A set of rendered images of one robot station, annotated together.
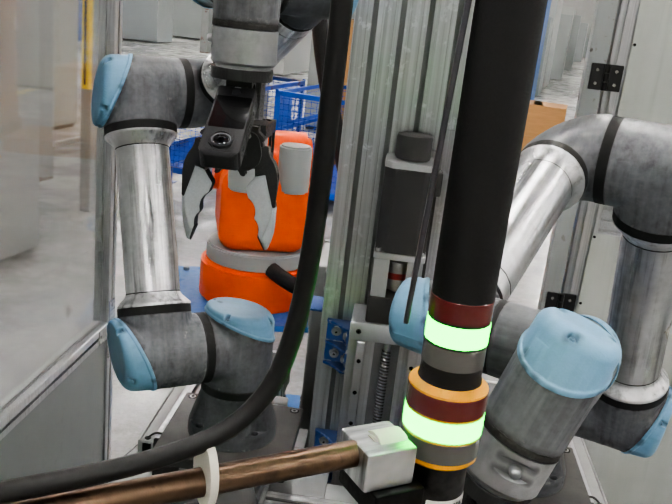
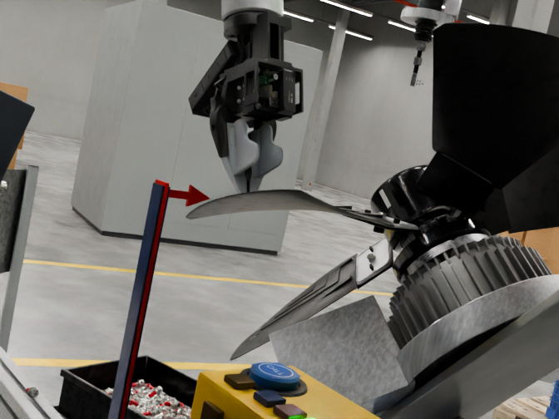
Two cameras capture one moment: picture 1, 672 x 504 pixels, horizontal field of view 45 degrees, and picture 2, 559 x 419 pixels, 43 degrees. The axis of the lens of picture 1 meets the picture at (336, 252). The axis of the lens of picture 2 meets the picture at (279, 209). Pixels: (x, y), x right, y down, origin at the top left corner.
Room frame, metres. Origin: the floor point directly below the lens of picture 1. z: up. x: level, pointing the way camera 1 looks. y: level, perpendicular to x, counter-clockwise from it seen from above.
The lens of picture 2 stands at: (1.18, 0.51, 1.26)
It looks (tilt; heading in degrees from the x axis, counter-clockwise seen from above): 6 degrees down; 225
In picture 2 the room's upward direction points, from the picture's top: 12 degrees clockwise
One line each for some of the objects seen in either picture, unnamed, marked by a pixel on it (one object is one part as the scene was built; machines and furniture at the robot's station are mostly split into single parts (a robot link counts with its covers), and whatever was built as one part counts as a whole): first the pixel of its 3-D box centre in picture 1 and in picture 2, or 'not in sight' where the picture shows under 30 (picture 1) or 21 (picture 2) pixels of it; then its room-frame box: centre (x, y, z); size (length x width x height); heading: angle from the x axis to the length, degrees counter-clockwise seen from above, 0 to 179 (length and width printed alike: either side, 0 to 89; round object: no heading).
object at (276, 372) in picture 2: not in sight; (274, 378); (0.78, 0.15, 1.08); 0.04 x 0.04 x 0.02
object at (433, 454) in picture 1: (440, 435); not in sight; (0.40, -0.07, 1.54); 0.04 x 0.04 x 0.01
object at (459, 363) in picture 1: (454, 350); not in sight; (0.40, -0.07, 1.59); 0.03 x 0.03 x 0.01
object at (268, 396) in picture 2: not in sight; (269, 398); (0.81, 0.18, 1.08); 0.02 x 0.02 x 0.01; 84
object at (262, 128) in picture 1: (240, 119); not in sight; (0.95, 0.13, 1.62); 0.09 x 0.08 x 0.12; 174
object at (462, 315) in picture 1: (461, 304); not in sight; (0.40, -0.07, 1.62); 0.03 x 0.03 x 0.01
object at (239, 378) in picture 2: not in sight; (239, 381); (0.81, 0.14, 1.08); 0.02 x 0.02 x 0.01; 84
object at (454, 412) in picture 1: (446, 393); not in sight; (0.40, -0.07, 1.57); 0.04 x 0.04 x 0.01
